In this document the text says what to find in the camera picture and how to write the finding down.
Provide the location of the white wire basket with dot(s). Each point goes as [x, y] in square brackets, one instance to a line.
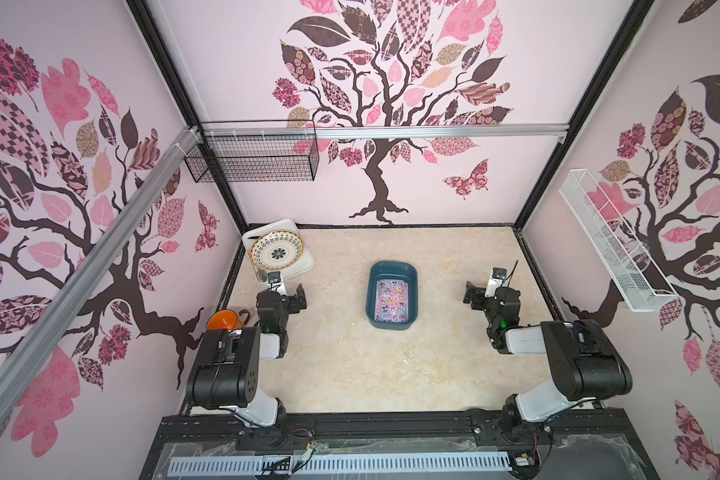
[601, 210]

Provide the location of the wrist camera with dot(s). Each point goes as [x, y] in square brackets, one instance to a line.
[275, 282]
[496, 280]

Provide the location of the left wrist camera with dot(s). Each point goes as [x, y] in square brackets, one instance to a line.
[275, 282]

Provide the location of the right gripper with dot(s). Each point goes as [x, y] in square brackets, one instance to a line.
[478, 294]

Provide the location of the black wire basket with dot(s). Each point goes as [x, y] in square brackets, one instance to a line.
[255, 151]

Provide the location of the teal plastic storage box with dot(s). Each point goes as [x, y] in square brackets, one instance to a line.
[392, 270]

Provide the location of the aluminium rail left wall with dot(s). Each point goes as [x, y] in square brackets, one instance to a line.
[21, 367]

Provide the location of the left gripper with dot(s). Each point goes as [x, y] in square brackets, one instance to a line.
[292, 300]

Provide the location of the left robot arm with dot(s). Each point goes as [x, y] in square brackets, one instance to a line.
[225, 375]

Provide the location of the white square tray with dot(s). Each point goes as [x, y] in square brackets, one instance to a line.
[306, 262]

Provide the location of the white slotted cable duct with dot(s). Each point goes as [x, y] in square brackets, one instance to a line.
[339, 464]

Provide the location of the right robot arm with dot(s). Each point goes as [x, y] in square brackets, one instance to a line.
[584, 365]

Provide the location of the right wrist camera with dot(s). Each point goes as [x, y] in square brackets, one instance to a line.
[496, 280]

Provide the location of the aluminium rail back wall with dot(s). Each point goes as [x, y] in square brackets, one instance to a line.
[396, 132]

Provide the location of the patterned ceramic plate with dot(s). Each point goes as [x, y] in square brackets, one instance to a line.
[276, 250]

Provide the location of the orange mug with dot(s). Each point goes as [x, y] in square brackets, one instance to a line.
[229, 320]

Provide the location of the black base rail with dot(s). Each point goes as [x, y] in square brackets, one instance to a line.
[579, 444]

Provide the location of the aluminium rail wall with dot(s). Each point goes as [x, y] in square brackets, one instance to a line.
[21, 367]
[396, 132]

